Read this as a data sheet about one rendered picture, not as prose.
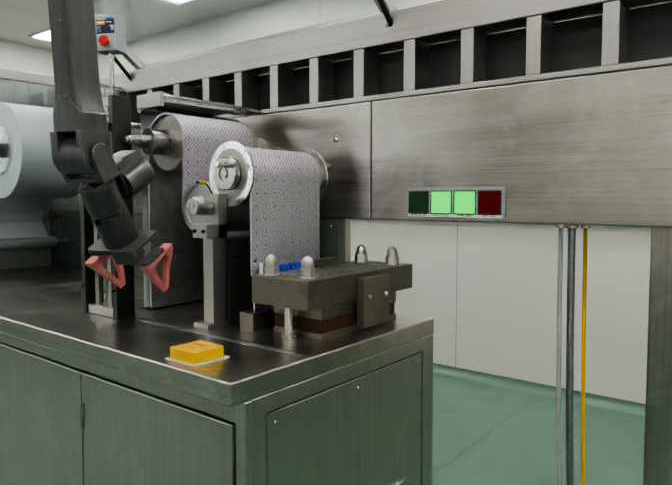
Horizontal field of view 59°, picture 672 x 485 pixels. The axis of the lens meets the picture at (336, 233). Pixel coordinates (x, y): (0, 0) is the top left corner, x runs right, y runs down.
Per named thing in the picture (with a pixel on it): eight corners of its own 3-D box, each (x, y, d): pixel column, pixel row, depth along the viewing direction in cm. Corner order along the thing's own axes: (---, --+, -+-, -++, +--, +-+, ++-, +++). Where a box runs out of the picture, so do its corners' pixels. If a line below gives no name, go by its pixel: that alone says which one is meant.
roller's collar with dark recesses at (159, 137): (139, 154, 149) (139, 128, 148) (160, 156, 153) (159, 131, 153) (155, 153, 145) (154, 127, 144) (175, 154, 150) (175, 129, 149)
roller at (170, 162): (151, 171, 156) (150, 117, 155) (224, 174, 176) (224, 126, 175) (185, 169, 147) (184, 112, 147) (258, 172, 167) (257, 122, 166)
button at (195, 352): (169, 359, 109) (169, 346, 109) (200, 351, 115) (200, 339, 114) (194, 366, 105) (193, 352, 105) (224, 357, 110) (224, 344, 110)
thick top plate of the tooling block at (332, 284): (251, 302, 128) (251, 274, 128) (360, 282, 160) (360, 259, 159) (307, 311, 118) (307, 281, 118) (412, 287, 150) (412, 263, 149)
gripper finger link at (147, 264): (155, 276, 106) (135, 231, 101) (187, 278, 103) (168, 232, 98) (131, 300, 101) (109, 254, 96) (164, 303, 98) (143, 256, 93)
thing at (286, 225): (250, 276, 133) (249, 193, 132) (318, 266, 152) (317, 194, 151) (252, 276, 133) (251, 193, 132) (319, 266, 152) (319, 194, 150)
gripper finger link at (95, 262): (125, 274, 109) (105, 230, 104) (156, 276, 106) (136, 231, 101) (100, 297, 104) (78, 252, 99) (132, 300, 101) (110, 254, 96)
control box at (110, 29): (91, 50, 167) (90, 13, 167) (105, 55, 174) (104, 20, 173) (113, 48, 166) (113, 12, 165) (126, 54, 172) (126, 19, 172)
